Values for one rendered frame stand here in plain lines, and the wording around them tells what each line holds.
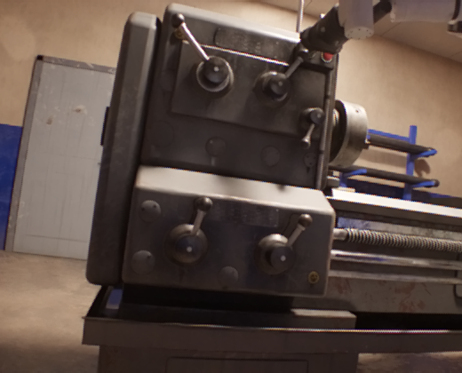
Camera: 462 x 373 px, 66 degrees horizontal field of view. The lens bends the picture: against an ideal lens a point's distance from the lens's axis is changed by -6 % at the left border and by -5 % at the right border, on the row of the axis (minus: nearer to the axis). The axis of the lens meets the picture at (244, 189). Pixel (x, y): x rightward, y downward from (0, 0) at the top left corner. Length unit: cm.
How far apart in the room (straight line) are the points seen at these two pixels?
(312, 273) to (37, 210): 371
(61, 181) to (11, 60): 145
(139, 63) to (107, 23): 368
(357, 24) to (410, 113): 480
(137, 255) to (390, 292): 84
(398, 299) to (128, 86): 108
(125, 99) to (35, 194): 342
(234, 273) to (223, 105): 46
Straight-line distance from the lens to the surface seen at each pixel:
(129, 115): 104
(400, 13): 93
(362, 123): 139
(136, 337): 93
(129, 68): 107
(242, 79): 108
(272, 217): 93
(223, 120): 104
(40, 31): 483
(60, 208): 434
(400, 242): 122
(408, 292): 139
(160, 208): 88
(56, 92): 450
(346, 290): 125
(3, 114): 465
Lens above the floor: 75
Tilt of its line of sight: 3 degrees up
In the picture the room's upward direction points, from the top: 7 degrees clockwise
